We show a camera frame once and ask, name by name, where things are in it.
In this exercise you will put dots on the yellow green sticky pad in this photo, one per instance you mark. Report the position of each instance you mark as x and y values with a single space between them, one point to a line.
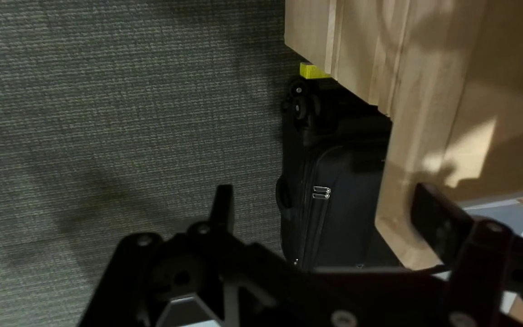
310 71

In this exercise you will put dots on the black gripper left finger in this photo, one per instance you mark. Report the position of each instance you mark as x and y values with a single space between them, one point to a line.
221 211

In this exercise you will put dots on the black backpack under desk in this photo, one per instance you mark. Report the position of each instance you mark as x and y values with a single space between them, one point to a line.
334 148

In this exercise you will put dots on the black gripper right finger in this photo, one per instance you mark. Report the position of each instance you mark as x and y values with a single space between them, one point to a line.
452 235

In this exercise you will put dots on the wooden top drawer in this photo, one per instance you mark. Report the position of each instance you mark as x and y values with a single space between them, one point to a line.
448 75

